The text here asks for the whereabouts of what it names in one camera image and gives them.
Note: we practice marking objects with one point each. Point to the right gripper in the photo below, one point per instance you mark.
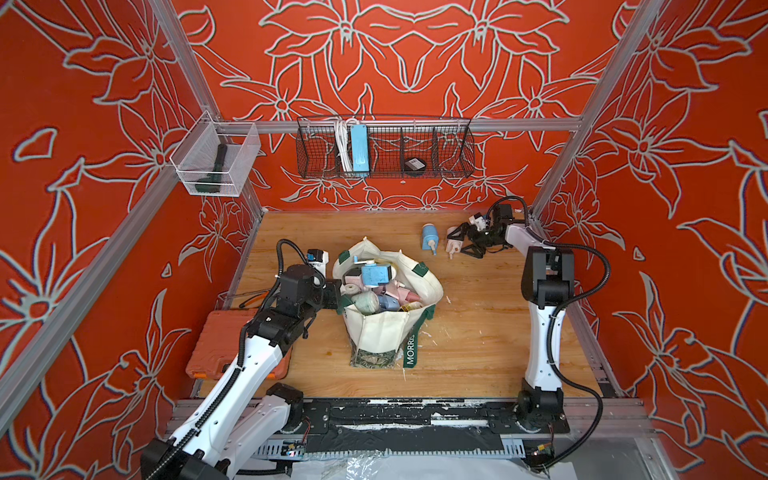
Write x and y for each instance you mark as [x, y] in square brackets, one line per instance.
[480, 237]

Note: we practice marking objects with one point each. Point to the small black item in basket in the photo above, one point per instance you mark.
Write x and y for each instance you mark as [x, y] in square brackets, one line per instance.
[414, 166]

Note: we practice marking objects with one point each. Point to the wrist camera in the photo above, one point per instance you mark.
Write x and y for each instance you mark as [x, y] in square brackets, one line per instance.
[318, 259]
[479, 222]

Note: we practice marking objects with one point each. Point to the red plastic tool case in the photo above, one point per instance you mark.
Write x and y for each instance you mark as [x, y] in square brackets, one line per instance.
[218, 344]

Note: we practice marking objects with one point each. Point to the white canvas tote bag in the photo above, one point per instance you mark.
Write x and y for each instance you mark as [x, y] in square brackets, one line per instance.
[378, 338]

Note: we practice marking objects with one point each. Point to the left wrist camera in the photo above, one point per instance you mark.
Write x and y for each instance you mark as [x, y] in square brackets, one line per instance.
[318, 259]

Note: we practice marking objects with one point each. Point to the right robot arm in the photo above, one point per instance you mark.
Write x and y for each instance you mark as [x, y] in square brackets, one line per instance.
[548, 285]

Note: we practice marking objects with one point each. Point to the black wire wall basket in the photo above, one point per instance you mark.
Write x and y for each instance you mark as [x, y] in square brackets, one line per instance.
[445, 144]

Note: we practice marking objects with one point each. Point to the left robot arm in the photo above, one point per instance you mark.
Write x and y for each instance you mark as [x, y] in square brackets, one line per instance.
[223, 434]

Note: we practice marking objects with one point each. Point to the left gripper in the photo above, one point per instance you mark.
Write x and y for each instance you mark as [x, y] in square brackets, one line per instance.
[332, 288]

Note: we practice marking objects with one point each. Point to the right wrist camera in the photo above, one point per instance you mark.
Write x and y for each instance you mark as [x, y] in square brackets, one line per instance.
[479, 222]

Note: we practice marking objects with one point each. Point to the dark green tool in bin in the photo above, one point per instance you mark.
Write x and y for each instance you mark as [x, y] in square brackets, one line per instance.
[211, 182]

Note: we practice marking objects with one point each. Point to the blue pencil sharpener pink cap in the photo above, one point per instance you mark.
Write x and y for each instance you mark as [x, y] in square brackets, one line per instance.
[429, 238]

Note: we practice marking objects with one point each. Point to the white round pencil sharpener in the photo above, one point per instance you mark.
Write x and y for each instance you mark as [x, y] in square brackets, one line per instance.
[367, 303]

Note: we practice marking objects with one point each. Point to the light blue box in basket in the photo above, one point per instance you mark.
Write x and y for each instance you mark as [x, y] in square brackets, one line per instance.
[360, 150]

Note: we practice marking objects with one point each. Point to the light blue small sharpener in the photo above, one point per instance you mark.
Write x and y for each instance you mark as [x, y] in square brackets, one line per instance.
[388, 303]

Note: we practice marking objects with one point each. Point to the clear plastic wall bin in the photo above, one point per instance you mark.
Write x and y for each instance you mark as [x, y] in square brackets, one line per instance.
[195, 155]

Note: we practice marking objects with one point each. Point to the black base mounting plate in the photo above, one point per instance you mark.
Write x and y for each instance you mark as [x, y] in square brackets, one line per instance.
[497, 415]

